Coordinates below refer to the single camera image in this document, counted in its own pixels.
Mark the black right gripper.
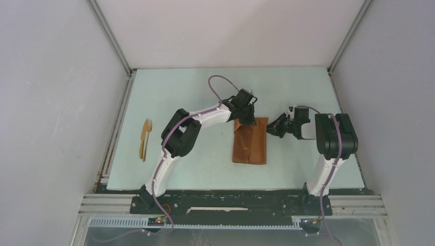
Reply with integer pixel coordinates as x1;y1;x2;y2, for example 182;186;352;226
261;112;297;138

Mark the orange cloth napkin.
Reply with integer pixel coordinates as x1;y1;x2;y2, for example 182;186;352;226
232;117;269;165

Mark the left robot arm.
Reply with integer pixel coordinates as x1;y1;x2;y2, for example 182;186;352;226
139;89;258;214

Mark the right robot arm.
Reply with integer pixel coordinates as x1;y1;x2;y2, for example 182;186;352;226
267;106;359;214

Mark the wooden fork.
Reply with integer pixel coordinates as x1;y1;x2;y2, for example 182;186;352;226
142;119;152;162

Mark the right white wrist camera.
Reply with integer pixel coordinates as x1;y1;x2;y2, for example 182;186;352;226
287;107;294;117

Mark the right aluminium frame post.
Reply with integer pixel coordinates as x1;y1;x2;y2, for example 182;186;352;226
327;0;374;76

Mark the aluminium frame post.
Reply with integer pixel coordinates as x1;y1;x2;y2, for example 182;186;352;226
327;0;374;76
86;0;133;76

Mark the white cable duct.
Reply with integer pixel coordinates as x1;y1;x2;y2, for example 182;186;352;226
88;216;321;231

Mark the left aluminium frame post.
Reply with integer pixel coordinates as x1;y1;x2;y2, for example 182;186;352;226
86;0;133;76

